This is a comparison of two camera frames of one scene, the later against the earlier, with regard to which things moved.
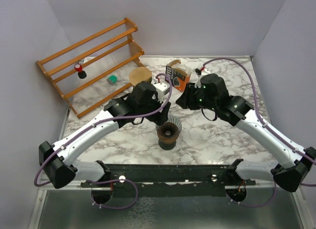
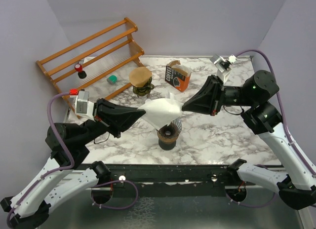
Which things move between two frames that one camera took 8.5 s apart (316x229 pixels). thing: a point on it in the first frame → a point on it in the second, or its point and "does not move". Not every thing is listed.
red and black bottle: (81, 73) does not move
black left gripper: (160, 117) → (120, 117)
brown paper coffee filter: (139, 74) does not move
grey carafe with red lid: (167, 146) does not move
